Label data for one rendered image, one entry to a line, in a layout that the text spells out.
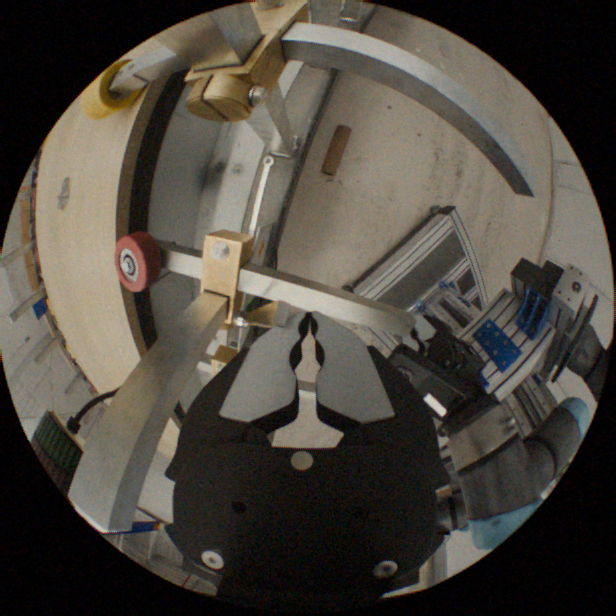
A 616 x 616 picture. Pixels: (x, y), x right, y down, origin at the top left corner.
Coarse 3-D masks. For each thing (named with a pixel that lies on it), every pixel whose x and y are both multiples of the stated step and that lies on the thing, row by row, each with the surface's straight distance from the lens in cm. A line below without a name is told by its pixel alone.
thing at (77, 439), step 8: (112, 392) 19; (96, 400) 19; (88, 408) 20; (56, 416) 19; (80, 416) 20; (56, 424) 18; (64, 424) 19; (72, 424) 20; (96, 424) 17; (64, 432) 17; (72, 432) 19; (72, 440) 17; (80, 440) 19; (88, 440) 17; (80, 448) 17; (56, 464) 18
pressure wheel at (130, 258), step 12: (120, 240) 29; (132, 240) 27; (144, 240) 27; (120, 252) 30; (132, 252) 27; (144, 252) 26; (156, 252) 28; (120, 264) 31; (132, 264) 28; (144, 264) 26; (156, 264) 28; (120, 276) 32; (132, 276) 29; (144, 276) 27; (156, 276) 29; (132, 288) 30; (144, 288) 29
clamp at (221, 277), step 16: (208, 240) 23; (224, 240) 22; (240, 240) 22; (208, 256) 24; (240, 256) 22; (208, 272) 24; (224, 272) 23; (208, 288) 25; (224, 288) 24; (240, 304) 29
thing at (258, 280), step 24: (168, 264) 29; (192, 264) 27; (240, 288) 24; (264, 288) 24; (288, 288) 23; (312, 288) 23; (336, 288) 26; (336, 312) 25; (360, 312) 25; (384, 312) 26; (408, 312) 32
